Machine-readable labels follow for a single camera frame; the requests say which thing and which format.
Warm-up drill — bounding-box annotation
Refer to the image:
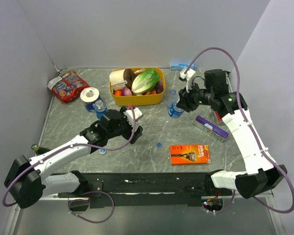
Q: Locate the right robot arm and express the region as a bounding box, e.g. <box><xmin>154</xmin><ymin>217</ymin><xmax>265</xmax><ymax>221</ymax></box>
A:
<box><xmin>177</xmin><ymin>68</ymin><xmax>287</xmax><ymax>199</ymax></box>

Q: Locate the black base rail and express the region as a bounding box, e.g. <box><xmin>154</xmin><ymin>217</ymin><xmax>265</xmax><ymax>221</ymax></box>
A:
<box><xmin>58</xmin><ymin>172</ymin><xmax>236</xmax><ymax>209</ymax></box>

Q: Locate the orange razor box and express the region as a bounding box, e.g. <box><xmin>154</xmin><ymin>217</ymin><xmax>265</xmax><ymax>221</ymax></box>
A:
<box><xmin>170</xmin><ymin>144</ymin><xmax>211</xmax><ymax>165</ymax></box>

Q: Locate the yellow plastic bin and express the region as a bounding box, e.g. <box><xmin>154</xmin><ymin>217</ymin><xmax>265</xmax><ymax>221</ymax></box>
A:
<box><xmin>109</xmin><ymin>67</ymin><xmax>166</xmax><ymax>106</ymax></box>

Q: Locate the orange carrot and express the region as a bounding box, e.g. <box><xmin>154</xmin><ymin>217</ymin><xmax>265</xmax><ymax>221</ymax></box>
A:
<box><xmin>114</xmin><ymin>90</ymin><xmax>123</xmax><ymax>96</ymax></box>

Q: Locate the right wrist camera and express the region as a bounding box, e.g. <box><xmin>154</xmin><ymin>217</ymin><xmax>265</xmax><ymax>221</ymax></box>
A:
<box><xmin>179</xmin><ymin>67</ymin><xmax>196</xmax><ymax>93</ymax></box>

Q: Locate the purple onion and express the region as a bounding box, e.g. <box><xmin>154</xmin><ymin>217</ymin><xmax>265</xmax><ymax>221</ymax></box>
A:
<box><xmin>122</xmin><ymin>87</ymin><xmax>132</xmax><ymax>96</ymax></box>

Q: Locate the green lettuce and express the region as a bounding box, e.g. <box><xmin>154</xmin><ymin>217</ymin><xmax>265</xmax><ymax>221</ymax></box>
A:
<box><xmin>131</xmin><ymin>69</ymin><xmax>160</xmax><ymax>94</ymax></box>

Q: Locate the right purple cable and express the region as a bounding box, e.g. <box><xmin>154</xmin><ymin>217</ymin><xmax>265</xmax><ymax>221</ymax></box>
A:
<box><xmin>186</xmin><ymin>47</ymin><xmax>294</xmax><ymax>213</ymax></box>

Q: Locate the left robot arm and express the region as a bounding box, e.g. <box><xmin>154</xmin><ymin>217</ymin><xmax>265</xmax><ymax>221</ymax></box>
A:
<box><xmin>4</xmin><ymin>107</ymin><xmax>143</xmax><ymax>209</ymax></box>

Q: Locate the blue tissue pack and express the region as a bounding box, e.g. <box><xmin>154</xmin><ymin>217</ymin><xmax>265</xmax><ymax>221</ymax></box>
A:
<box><xmin>170</xmin><ymin>63</ymin><xmax>190</xmax><ymax>71</ymax></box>

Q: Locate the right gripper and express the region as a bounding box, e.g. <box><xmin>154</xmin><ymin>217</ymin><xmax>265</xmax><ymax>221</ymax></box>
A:
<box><xmin>176</xmin><ymin>79</ymin><xmax>214</xmax><ymax>113</ymax></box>

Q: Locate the dark eggplant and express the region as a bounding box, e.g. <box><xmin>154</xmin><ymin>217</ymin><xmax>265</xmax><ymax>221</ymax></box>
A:
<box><xmin>155</xmin><ymin>80</ymin><xmax>164</xmax><ymax>94</ymax></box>

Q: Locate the green glass bottle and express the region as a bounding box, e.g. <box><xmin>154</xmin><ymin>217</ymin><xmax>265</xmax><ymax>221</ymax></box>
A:
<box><xmin>31</xmin><ymin>144</ymin><xmax>50</xmax><ymax>156</ymax></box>

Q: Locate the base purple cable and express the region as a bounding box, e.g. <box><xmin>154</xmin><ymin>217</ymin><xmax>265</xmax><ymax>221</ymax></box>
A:
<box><xmin>67</xmin><ymin>190</ymin><xmax>115</xmax><ymax>223</ymax></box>

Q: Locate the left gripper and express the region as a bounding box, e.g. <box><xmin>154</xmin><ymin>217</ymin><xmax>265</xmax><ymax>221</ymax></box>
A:
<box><xmin>107</xmin><ymin>106</ymin><xmax>143</xmax><ymax>143</ymax></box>

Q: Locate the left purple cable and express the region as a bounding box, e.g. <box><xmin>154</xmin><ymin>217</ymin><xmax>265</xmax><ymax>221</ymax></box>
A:
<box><xmin>1</xmin><ymin>104</ymin><xmax>137</xmax><ymax>208</ymax></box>

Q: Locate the red flat bar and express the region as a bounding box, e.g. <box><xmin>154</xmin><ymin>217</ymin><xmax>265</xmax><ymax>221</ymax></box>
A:
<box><xmin>214</xmin><ymin>111</ymin><xmax>222</xmax><ymax>122</ymax></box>

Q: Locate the purple toothpaste box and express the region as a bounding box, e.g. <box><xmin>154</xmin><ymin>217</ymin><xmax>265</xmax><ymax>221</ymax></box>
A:
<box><xmin>193</xmin><ymin>116</ymin><xmax>229</xmax><ymax>142</ymax></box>

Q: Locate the white paper bag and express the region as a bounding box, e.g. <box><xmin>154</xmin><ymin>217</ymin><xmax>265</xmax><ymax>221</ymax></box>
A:
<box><xmin>109</xmin><ymin>69</ymin><xmax>127</xmax><ymax>91</ymax></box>

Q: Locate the toilet paper roll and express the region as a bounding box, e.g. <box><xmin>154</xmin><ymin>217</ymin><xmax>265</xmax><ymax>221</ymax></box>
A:
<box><xmin>80</xmin><ymin>87</ymin><xmax>101</xmax><ymax>113</ymax></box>

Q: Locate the brown bread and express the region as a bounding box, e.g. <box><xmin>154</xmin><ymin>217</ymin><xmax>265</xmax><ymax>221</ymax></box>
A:
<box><xmin>123</xmin><ymin>69</ymin><xmax>136</xmax><ymax>90</ymax></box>

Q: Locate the red snack bag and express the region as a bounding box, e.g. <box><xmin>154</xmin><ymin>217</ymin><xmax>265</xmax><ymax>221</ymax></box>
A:
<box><xmin>47</xmin><ymin>70</ymin><xmax>89</xmax><ymax>103</ymax></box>

